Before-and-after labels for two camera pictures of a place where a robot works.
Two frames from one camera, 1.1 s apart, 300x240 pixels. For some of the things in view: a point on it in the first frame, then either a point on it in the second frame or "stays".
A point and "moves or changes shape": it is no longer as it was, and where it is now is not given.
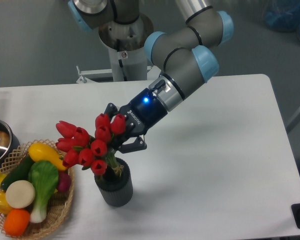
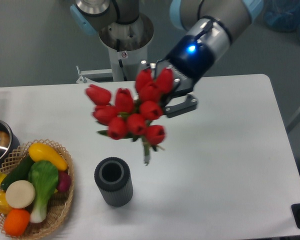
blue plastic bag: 289,16 stays
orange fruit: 16,222 stays
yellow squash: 39,151 stays
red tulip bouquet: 78,147 moves or changes shape
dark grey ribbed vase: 115,185 stays
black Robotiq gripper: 142,114 to 190,61
